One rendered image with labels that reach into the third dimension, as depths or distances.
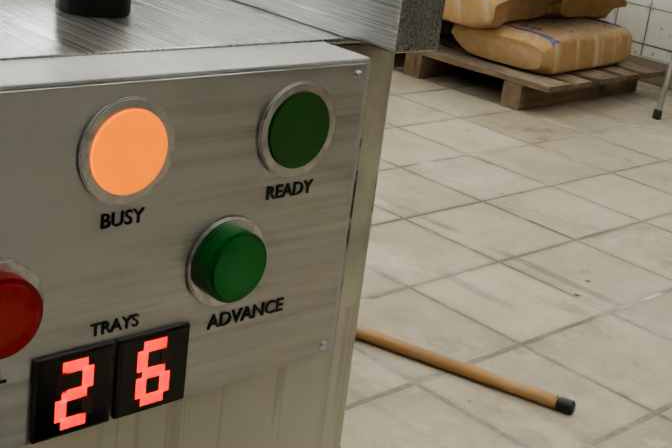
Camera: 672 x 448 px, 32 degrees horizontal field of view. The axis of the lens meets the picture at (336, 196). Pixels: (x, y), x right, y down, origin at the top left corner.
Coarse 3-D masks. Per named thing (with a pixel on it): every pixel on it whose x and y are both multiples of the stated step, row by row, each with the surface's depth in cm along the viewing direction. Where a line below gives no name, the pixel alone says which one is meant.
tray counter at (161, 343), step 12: (144, 348) 44; (156, 348) 45; (168, 348) 45; (144, 360) 45; (168, 360) 45; (144, 372) 45; (156, 372) 45; (168, 372) 46; (144, 384) 45; (168, 384) 46; (144, 396) 45; (156, 396) 46
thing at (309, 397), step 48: (0, 0) 50; (48, 0) 51; (96, 0) 48; (144, 0) 54; (192, 0) 55; (0, 48) 41; (48, 48) 42; (96, 48) 43; (144, 48) 44; (192, 48) 46; (384, 96) 54; (336, 336) 57; (240, 384) 54; (288, 384) 56; (336, 384) 59; (96, 432) 48; (144, 432) 50; (192, 432) 52; (240, 432) 55; (288, 432) 57; (336, 432) 60
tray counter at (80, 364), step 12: (84, 360) 43; (84, 372) 43; (60, 384) 42; (84, 384) 43; (72, 396) 43; (84, 396) 43; (60, 408) 43; (84, 408) 43; (60, 420) 43; (72, 420) 43; (84, 420) 44
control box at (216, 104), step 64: (0, 64) 40; (64, 64) 41; (128, 64) 42; (192, 64) 43; (256, 64) 44; (320, 64) 46; (0, 128) 38; (64, 128) 39; (192, 128) 43; (256, 128) 45; (0, 192) 38; (64, 192) 40; (192, 192) 44; (256, 192) 46; (320, 192) 49; (0, 256) 39; (64, 256) 41; (128, 256) 43; (192, 256) 45; (320, 256) 50; (64, 320) 42; (128, 320) 44; (192, 320) 46; (256, 320) 48; (320, 320) 51; (0, 384) 41; (128, 384) 44; (192, 384) 47
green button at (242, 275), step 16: (224, 240) 45; (240, 240) 45; (256, 240) 46; (208, 256) 45; (224, 256) 45; (240, 256) 45; (256, 256) 46; (208, 272) 45; (224, 272) 45; (240, 272) 46; (256, 272) 46; (208, 288) 45; (224, 288) 45; (240, 288) 46
